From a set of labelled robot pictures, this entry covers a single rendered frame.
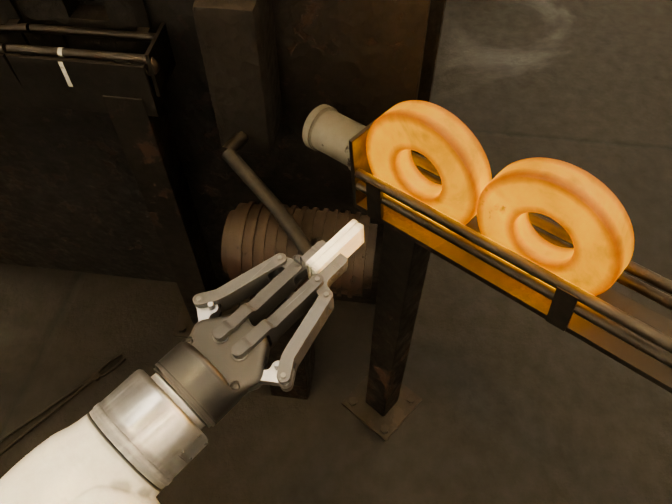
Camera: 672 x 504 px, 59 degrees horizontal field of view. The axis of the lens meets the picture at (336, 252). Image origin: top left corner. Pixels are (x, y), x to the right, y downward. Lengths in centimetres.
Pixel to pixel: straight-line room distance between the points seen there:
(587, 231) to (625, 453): 84
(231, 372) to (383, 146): 31
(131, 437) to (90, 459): 3
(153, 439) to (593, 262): 42
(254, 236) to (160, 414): 40
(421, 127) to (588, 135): 130
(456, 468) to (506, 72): 128
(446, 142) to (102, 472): 43
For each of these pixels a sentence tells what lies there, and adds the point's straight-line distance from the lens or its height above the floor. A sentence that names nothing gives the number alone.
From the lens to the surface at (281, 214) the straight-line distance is 81.
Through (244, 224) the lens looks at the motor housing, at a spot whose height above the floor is 53.
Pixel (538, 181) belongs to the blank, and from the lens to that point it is 57.
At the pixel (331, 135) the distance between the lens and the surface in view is 73.
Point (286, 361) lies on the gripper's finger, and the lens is 53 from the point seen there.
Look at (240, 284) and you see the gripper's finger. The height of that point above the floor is 71.
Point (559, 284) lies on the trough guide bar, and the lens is 62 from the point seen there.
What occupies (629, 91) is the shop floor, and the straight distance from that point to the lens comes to 211.
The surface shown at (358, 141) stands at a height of 71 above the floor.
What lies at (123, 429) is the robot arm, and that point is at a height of 73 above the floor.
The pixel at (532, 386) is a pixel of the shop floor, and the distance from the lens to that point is 136.
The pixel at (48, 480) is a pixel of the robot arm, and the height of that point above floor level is 74.
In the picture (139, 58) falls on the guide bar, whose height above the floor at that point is 71.
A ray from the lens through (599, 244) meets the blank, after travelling 59.
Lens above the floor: 119
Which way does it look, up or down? 54 degrees down
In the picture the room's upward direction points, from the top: straight up
